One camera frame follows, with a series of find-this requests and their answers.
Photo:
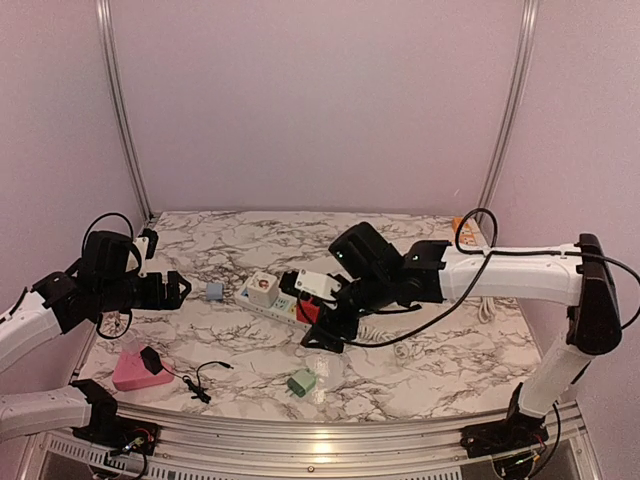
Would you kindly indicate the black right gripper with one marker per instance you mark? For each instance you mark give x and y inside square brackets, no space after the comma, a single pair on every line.
[327,340]

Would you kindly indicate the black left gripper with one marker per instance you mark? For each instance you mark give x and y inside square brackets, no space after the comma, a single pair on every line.
[171,300]

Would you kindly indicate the red cube socket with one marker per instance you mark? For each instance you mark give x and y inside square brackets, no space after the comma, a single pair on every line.
[308,309]

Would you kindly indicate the light blue plug adapter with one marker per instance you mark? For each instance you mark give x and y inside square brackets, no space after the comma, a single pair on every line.
[214,291]

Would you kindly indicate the white multicolour power strip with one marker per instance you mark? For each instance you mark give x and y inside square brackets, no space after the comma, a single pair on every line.
[284,308]

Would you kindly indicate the green plug adapter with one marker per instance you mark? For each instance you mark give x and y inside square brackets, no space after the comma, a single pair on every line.
[301,382]

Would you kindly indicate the black power adapter with cable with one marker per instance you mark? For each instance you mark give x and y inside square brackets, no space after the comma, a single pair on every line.
[153,363]

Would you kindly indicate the white cube adapter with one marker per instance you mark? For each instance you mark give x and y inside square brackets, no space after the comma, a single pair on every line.
[262,289]

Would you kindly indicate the pink triangular power strip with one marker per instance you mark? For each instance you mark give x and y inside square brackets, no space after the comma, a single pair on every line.
[130,374]

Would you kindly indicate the orange power strip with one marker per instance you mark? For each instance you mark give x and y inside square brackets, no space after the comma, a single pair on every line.
[465,232]

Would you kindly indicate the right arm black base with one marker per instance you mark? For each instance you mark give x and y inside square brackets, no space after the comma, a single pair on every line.
[513,432]

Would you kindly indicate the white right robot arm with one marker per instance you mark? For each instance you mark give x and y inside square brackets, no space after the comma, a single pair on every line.
[567,292]

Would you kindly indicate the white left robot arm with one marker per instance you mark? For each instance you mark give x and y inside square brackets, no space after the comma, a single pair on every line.
[46,317]

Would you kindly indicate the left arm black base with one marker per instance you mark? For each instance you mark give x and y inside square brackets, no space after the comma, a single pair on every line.
[106,428]

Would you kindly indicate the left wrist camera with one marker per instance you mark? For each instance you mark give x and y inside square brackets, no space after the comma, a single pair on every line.
[142,249]

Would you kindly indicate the aluminium front rail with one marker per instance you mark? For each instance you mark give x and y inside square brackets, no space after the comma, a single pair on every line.
[207,447]

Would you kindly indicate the left aluminium frame post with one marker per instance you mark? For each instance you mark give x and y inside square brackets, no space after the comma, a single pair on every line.
[109,52]

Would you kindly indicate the aluminium frame post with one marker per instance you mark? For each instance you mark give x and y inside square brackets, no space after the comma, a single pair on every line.
[515,94]
[109,52]

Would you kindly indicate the right aluminium frame post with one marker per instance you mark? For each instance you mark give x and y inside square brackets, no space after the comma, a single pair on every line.
[515,94]

